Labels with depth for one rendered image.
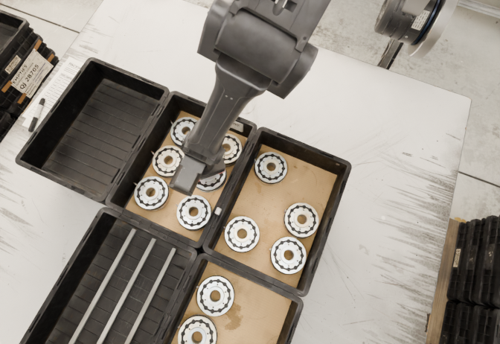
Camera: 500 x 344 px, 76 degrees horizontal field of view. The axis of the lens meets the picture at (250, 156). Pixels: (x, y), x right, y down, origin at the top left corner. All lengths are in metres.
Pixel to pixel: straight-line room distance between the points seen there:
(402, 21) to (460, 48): 1.80
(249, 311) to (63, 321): 0.51
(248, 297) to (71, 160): 0.70
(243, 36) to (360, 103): 1.07
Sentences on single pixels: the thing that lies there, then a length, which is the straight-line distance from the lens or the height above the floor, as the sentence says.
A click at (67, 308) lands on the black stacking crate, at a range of 1.10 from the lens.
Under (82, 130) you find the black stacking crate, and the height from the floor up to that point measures 0.83.
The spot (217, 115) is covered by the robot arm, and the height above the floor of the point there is 1.41.
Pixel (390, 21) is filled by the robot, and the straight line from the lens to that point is 0.97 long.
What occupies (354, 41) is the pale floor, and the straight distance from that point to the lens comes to 2.46.
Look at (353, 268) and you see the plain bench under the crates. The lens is 1.17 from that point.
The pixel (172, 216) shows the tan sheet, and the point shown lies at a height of 0.83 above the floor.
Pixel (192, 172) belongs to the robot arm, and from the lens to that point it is 0.70.
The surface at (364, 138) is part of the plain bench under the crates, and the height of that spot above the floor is 0.70.
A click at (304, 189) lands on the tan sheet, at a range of 1.03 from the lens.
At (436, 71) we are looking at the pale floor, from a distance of 2.55.
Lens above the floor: 1.81
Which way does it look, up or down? 71 degrees down
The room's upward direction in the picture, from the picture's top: 3 degrees clockwise
